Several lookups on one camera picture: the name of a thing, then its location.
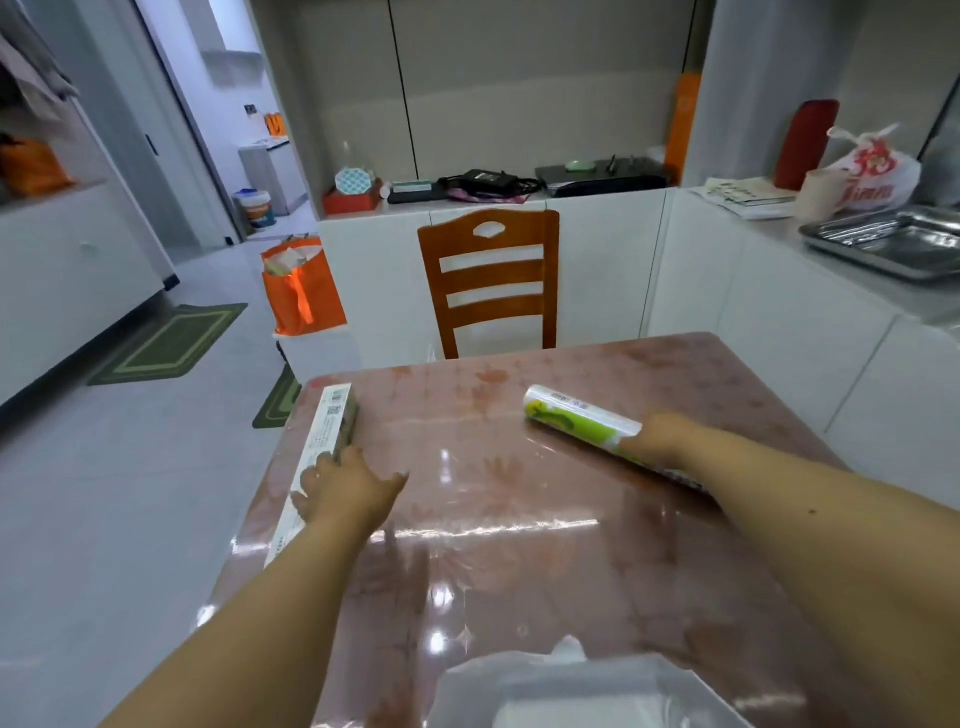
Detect beige paper cup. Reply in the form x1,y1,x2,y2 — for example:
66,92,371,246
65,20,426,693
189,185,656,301
794,168,849,225

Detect hanging grey cloth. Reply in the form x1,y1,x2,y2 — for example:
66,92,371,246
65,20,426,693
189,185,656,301
0,0,81,123

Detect orange shopping bag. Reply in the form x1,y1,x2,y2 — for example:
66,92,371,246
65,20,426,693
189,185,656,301
260,236,349,339

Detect brown wooden chair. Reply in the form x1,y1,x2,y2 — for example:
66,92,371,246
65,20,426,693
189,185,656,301
417,208,561,362

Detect large green doormat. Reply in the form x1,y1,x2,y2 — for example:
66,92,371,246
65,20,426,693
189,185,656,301
87,303,249,388

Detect white red plastic bag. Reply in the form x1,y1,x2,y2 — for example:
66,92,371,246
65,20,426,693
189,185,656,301
825,123,923,216

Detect red box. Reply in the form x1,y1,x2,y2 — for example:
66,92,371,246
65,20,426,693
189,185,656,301
323,183,384,217

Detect pink floral tablecloth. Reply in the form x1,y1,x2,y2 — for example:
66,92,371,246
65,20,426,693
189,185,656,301
196,332,894,728

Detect tall orange object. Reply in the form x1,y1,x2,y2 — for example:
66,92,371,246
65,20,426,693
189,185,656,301
664,72,703,186

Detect person's left forearm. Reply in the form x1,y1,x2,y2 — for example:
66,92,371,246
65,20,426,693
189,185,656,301
100,519,376,728

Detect red bottle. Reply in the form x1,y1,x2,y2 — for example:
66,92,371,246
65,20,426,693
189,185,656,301
774,99,841,192

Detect pile of paper booklets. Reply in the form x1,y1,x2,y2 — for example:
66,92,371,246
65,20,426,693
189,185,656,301
690,177,801,222

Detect person's right hand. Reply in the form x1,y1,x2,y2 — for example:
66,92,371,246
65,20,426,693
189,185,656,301
618,411,715,475

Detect white appliance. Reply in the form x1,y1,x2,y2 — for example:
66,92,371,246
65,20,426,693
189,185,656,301
238,137,309,218

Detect white side cabinet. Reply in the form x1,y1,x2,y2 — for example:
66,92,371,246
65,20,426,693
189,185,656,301
0,178,181,410

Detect black power adapter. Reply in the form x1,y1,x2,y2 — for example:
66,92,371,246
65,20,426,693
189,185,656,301
438,169,543,200

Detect green white plastic wrap roll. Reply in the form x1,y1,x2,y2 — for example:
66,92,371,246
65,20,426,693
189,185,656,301
522,384,711,494

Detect orange plastic bag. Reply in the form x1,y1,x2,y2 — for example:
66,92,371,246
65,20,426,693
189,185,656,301
0,135,77,199

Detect pink cloth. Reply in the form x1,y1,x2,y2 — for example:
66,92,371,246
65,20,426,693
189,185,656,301
447,187,531,206

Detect black flat appliance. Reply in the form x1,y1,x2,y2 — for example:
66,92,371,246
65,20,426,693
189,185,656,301
534,155,672,199

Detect person's right forearm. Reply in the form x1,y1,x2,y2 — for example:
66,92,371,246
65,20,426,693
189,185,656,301
688,424,960,728

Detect long white wrap box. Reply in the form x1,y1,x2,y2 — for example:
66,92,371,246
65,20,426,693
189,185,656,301
263,383,360,568

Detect metal tray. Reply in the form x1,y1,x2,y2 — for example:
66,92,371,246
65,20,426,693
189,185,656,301
798,205,960,285

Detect white bucket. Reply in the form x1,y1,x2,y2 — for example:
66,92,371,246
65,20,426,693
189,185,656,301
233,189,278,231

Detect small green doormat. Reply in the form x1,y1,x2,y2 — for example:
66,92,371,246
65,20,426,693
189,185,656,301
252,363,303,431

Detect white base cabinet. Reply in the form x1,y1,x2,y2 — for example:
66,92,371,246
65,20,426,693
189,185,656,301
315,187,960,513

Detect person's left hand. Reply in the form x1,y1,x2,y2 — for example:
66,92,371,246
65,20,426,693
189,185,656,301
291,447,409,537

